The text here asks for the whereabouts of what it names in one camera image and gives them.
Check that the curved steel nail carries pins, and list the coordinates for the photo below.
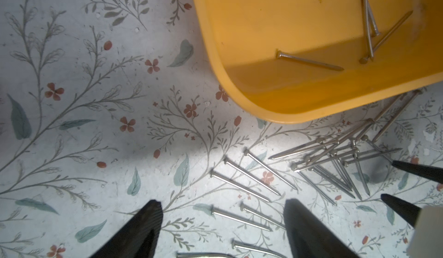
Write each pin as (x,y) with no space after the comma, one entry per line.
(252,248)

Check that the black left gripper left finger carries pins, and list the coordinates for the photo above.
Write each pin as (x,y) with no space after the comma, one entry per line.
(138,238)

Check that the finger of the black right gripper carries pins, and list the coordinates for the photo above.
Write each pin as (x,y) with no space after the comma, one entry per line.
(429,172)
(408,211)

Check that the bent steel nail lower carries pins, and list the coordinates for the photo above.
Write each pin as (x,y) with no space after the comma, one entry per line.
(203,255)

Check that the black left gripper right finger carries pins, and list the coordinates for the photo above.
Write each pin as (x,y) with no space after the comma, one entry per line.
(308,237)

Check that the yellow plastic storage box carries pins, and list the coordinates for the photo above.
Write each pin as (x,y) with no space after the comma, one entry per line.
(242,38)

